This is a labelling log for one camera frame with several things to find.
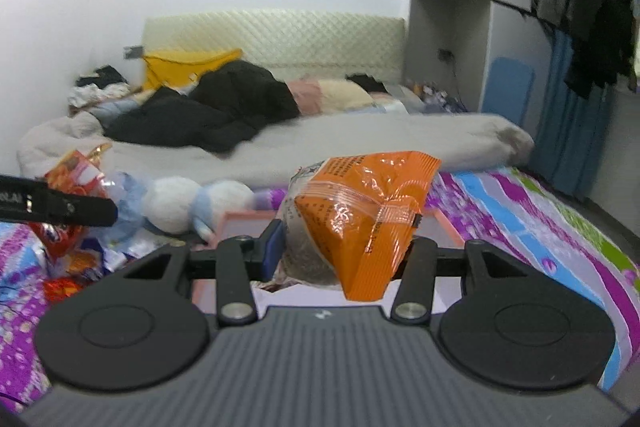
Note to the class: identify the light blue plastic bag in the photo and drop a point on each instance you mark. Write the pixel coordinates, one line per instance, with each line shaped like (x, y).
(125, 199)

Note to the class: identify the cream quilted headboard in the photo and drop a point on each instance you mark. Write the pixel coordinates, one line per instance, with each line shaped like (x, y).
(300, 37)

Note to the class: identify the pink cardboard box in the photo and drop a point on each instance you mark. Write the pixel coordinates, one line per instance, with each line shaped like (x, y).
(450, 232)

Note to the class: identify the pile of clothes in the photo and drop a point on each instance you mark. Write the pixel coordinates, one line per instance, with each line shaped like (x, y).
(100, 87)

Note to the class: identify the red printed snack packet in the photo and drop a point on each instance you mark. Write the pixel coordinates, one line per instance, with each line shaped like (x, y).
(75, 174)

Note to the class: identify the bedside clutter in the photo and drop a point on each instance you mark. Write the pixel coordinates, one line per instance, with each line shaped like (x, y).
(437, 97)

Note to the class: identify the yellow cloth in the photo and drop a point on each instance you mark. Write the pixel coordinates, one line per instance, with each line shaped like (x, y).
(175, 67)

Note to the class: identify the orange snack packet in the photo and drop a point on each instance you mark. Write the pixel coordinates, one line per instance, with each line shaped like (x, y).
(365, 217)

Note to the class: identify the pink cream pillow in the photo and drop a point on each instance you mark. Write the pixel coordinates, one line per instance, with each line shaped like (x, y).
(330, 94)

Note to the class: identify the blue board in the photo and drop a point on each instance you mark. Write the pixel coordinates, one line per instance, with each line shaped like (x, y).
(507, 89)

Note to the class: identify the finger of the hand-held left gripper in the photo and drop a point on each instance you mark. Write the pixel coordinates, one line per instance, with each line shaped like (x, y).
(80, 208)

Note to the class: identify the purple printed bed sheet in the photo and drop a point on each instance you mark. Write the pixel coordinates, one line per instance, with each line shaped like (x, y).
(525, 217)

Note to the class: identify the grey wall socket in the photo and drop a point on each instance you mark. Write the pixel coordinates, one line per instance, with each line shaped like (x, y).
(132, 52)

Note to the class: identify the white blue plush toy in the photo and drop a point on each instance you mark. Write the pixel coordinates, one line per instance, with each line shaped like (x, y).
(172, 204)

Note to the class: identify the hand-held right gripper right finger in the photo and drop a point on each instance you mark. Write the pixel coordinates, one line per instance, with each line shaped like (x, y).
(422, 258)

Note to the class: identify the grey blanket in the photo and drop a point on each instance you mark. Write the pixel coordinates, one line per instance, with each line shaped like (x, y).
(375, 137)

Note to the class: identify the black jacket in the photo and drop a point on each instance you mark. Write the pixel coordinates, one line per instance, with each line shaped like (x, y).
(225, 102)

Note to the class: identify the dark hanging clothes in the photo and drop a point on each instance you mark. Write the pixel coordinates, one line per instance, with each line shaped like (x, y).
(600, 7)

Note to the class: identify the black wall socket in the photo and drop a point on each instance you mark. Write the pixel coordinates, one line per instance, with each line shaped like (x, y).
(444, 54)

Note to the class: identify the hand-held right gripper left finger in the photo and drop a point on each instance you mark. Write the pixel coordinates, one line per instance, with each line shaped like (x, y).
(275, 241)

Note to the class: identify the blue curtain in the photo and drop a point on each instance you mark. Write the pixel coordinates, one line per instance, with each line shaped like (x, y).
(575, 132)

